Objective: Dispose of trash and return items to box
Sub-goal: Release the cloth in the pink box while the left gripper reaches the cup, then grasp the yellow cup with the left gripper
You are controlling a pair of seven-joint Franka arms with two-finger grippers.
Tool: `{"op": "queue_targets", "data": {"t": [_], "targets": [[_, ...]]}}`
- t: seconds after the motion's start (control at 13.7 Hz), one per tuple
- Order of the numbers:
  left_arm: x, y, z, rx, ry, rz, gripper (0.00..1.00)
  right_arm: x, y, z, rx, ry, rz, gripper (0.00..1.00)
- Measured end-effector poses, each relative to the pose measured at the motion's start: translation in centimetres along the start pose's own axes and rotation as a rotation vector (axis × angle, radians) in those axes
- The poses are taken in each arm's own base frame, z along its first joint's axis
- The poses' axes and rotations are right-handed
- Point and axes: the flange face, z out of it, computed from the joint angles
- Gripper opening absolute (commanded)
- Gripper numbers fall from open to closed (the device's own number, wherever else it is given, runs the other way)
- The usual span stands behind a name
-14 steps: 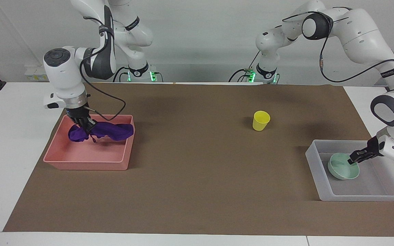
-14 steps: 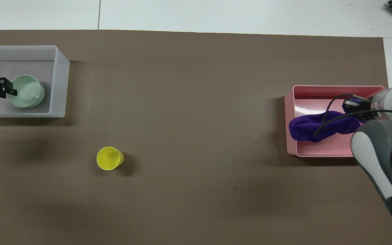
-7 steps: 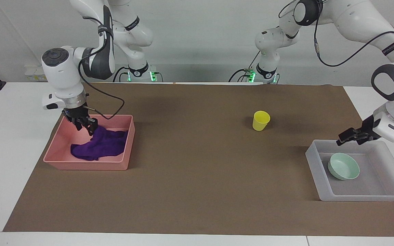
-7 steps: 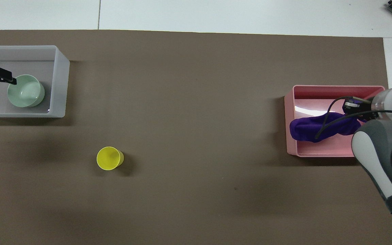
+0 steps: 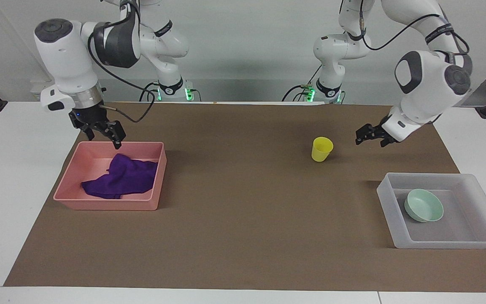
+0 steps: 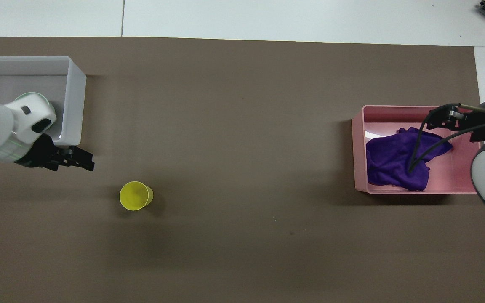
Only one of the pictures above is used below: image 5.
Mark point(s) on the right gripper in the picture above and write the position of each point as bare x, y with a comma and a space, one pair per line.
87, 116

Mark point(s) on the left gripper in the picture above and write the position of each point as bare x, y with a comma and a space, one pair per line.
387, 128

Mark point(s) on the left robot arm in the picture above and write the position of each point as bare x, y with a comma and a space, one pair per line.
426, 90

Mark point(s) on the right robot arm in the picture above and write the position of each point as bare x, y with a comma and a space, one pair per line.
68, 63

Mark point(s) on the pink plastic box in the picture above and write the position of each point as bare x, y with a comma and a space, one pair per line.
78, 200

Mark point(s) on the purple cloth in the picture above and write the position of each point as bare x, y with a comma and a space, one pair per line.
122, 177

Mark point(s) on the yellow plastic cup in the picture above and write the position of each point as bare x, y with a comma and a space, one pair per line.
321, 151

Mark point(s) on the light green bowl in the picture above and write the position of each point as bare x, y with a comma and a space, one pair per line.
423, 206

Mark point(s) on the clear plastic tray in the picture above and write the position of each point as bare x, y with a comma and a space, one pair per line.
475, 238

